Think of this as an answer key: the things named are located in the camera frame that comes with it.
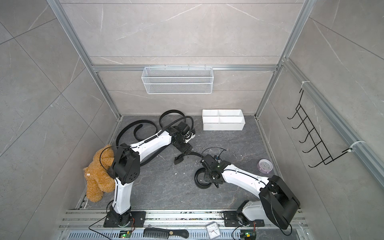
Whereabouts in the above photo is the curled black belt with buckle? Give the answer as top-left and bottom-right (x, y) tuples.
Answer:
(116, 120), (159, 149)

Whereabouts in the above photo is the black wire hook rack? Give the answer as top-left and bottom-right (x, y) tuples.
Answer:
(287, 89), (353, 168)

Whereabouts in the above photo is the black comb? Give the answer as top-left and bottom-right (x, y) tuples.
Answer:
(143, 228), (190, 239)

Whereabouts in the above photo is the brown teddy bear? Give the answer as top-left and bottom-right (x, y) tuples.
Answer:
(84, 145), (115, 203)

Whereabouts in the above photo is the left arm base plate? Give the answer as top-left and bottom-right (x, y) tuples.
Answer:
(103, 211), (147, 228)

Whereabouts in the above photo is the white divided storage box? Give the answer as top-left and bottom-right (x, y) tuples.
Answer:
(202, 110), (246, 131)

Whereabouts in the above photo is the long black leather belt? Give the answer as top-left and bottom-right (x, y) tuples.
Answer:
(140, 110), (208, 189)

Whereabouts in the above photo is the pink round container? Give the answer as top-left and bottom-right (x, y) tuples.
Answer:
(257, 159), (274, 174)

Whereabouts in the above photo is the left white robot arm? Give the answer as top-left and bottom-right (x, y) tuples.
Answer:
(112, 122), (196, 216)

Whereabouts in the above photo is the white wire mesh basket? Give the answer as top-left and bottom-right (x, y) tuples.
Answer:
(142, 66), (214, 95)

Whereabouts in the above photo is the small white clock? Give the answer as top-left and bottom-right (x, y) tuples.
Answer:
(206, 222), (221, 240)

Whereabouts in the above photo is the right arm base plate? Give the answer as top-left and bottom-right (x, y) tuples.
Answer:
(222, 211), (265, 227)

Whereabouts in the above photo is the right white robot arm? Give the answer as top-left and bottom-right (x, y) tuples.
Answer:
(194, 155), (301, 230)

